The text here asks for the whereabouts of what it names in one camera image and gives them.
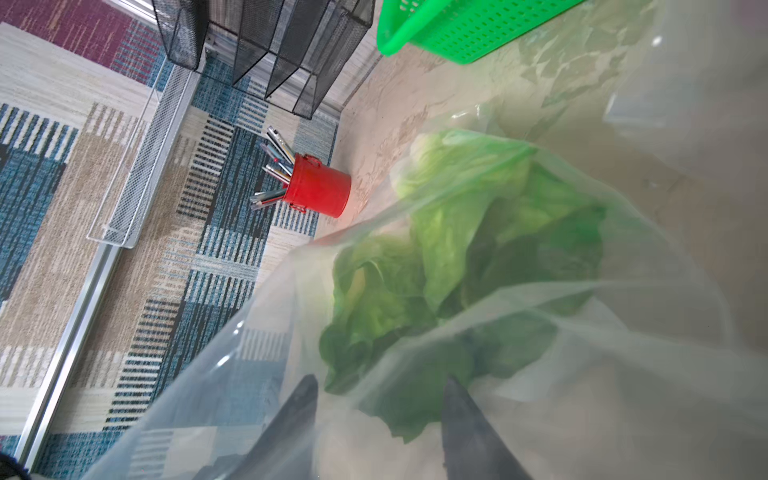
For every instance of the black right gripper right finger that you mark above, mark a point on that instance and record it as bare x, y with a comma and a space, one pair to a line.
472, 447

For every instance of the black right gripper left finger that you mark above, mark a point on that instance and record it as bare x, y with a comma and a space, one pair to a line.
285, 448

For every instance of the clear blue-zip bag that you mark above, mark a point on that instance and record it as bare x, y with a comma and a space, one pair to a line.
656, 369

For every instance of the cabbage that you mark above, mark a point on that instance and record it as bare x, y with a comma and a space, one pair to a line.
378, 301
490, 216

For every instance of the red metal pencil bucket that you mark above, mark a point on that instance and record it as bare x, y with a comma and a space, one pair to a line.
318, 187

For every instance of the green plastic perforated basket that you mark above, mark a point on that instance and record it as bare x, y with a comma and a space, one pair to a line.
461, 31

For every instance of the white wire mesh tray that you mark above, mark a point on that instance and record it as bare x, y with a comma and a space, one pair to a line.
133, 186

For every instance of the black wire mesh shelf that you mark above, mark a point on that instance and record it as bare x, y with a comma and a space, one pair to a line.
300, 56

